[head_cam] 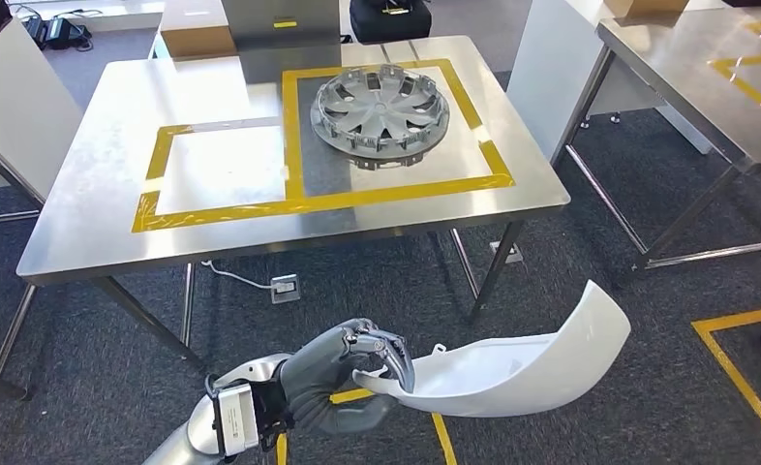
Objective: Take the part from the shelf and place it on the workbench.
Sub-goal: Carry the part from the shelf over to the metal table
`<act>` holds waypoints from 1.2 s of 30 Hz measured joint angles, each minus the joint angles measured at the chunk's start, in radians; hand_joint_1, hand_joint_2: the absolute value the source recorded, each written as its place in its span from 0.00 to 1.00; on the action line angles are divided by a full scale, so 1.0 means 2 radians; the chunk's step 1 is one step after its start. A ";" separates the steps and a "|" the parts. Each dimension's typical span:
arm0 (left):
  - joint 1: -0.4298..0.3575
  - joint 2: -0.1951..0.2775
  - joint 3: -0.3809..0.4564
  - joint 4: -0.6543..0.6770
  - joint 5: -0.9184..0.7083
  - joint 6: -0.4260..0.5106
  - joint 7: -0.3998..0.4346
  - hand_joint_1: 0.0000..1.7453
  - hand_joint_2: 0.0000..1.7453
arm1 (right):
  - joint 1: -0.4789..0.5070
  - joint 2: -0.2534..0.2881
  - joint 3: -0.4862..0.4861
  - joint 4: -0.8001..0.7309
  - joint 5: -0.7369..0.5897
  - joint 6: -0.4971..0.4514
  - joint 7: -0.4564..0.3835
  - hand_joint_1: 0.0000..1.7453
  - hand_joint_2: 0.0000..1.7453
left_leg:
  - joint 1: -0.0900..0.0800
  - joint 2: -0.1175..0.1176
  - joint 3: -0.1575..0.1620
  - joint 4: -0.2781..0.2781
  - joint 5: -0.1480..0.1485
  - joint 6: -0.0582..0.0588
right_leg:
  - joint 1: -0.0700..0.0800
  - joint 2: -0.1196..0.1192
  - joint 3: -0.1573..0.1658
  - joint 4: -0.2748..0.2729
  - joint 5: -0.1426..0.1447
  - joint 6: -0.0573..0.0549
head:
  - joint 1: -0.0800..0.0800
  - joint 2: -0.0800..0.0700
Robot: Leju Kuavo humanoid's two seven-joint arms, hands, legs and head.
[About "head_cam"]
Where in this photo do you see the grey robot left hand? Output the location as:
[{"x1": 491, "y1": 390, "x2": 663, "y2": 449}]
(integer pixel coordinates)
[{"x1": 277, "y1": 319, "x2": 415, "y2": 436}]

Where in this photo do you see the white curved plastic part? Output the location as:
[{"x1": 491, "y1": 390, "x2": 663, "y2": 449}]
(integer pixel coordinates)
[{"x1": 352, "y1": 279, "x2": 632, "y2": 419}]

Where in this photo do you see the steel workbench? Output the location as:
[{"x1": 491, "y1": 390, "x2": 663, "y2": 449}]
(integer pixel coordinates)
[{"x1": 0, "y1": 35, "x2": 572, "y2": 380}]

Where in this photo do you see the metal floor socket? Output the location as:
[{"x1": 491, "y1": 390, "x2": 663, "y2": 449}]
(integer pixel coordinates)
[
  {"x1": 489, "y1": 240, "x2": 524, "y2": 265},
  {"x1": 269, "y1": 273, "x2": 301, "y2": 305}
]

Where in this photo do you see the yellow floor tape square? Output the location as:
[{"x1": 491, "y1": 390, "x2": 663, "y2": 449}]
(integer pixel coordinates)
[
  {"x1": 691, "y1": 303, "x2": 761, "y2": 462},
  {"x1": 274, "y1": 387, "x2": 459, "y2": 465}
]

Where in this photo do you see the yellow tape double rectangle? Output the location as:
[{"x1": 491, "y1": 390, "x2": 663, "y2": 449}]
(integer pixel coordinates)
[{"x1": 130, "y1": 58, "x2": 516, "y2": 234}]

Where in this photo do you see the silver wheel cover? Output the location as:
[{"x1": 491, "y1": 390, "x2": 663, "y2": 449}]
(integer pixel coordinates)
[{"x1": 310, "y1": 64, "x2": 451, "y2": 171}]

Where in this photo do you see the steel table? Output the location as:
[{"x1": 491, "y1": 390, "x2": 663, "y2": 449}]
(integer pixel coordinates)
[
  {"x1": 0, "y1": 125, "x2": 45, "y2": 402},
  {"x1": 563, "y1": 5, "x2": 761, "y2": 271}
]

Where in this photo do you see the black carry case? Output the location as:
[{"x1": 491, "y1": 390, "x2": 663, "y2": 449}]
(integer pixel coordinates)
[{"x1": 350, "y1": 0, "x2": 433, "y2": 45}]

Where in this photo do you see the grey laptop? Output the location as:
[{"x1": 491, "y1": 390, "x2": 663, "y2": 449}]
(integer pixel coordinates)
[{"x1": 221, "y1": 0, "x2": 342, "y2": 47}]

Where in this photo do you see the brown cardboard box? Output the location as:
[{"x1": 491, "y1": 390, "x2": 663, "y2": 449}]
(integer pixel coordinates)
[
  {"x1": 159, "y1": 0, "x2": 237, "y2": 59},
  {"x1": 604, "y1": 0, "x2": 689, "y2": 19}
]

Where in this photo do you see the white desk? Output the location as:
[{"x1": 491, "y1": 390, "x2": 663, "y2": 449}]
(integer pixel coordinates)
[
  {"x1": 0, "y1": 18, "x2": 85, "y2": 226},
  {"x1": 507, "y1": 0, "x2": 715, "y2": 165}
]

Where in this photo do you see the black power adapter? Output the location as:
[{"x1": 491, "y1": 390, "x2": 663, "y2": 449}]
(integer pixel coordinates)
[
  {"x1": 46, "y1": 17, "x2": 93, "y2": 51},
  {"x1": 22, "y1": 14, "x2": 49, "y2": 45}
]

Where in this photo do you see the yellow table tape marking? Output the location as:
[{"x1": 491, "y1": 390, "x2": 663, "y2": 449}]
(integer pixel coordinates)
[{"x1": 707, "y1": 20, "x2": 761, "y2": 130}]

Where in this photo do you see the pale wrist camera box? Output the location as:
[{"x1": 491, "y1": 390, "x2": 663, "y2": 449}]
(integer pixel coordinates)
[{"x1": 215, "y1": 383, "x2": 261, "y2": 458}]

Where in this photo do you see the white power cable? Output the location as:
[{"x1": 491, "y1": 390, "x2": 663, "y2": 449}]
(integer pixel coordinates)
[{"x1": 200, "y1": 260, "x2": 276, "y2": 292}]

